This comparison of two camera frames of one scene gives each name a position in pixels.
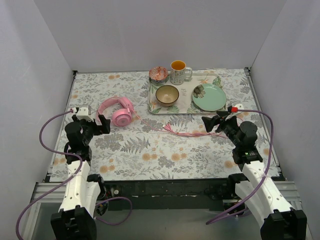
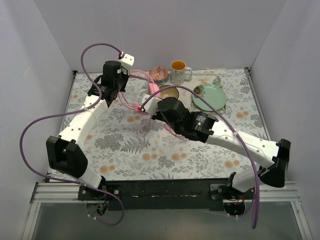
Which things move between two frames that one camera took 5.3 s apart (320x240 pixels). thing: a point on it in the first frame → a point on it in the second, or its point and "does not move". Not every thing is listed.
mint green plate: x=209 y=97 does not move
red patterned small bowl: x=158 y=74 does not move
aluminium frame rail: x=56 y=196 does not move
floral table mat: x=162 y=146 does not move
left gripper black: x=94 y=125 → x=119 y=83
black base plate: x=187 y=194 does not move
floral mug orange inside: x=179 y=72 does not move
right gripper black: x=219 y=122 → x=158 y=116
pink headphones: x=122 y=117 → x=153 y=89
